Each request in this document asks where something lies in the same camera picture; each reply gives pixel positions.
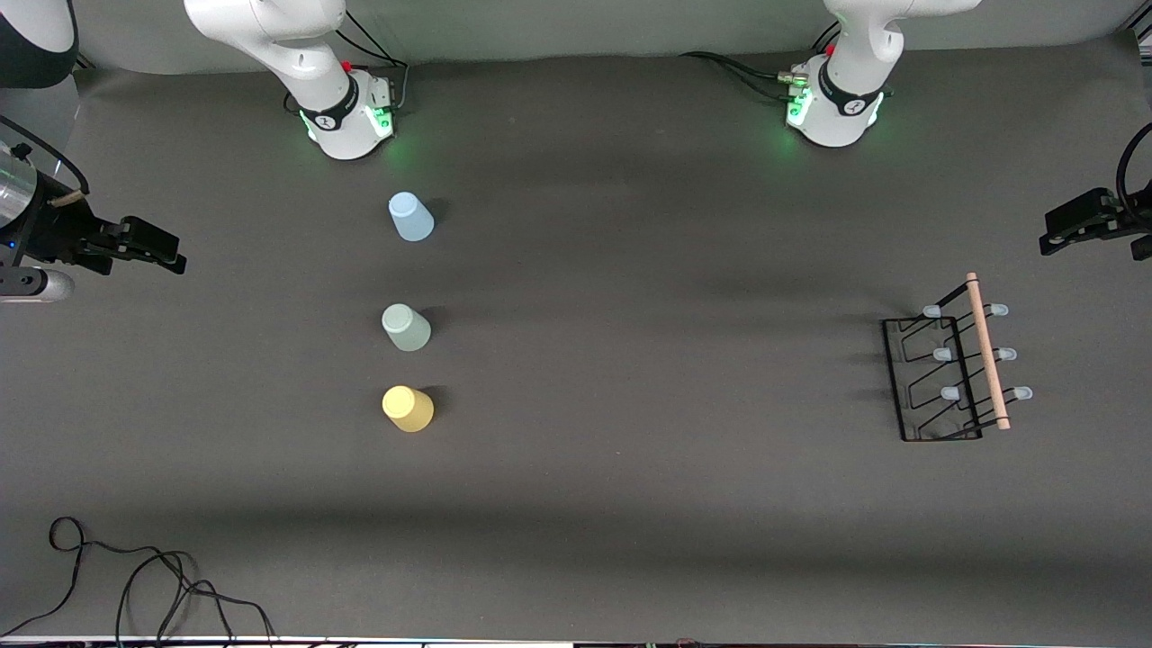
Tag thin black loose cable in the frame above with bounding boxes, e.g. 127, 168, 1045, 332
0, 516, 194, 637
115, 551, 276, 647

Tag black wire cup holder rack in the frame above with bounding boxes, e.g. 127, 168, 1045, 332
882, 273, 1034, 442

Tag black left arm base cables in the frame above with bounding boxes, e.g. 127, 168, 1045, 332
679, 22, 842, 100

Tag black left arm hose cable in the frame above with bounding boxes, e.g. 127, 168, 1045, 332
1116, 121, 1152, 215

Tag pale green plastic cup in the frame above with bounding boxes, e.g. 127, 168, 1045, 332
382, 303, 432, 352

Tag light blue plastic cup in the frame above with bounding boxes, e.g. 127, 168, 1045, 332
388, 192, 435, 242

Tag yellow plastic cup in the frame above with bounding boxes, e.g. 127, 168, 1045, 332
382, 385, 435, 433

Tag black right arm hose cable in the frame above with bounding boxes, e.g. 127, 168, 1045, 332
0, 117, 91, 195

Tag black arm hose cable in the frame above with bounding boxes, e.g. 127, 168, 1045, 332
0, 117, 91, 195
1116, 121, 1152, 215

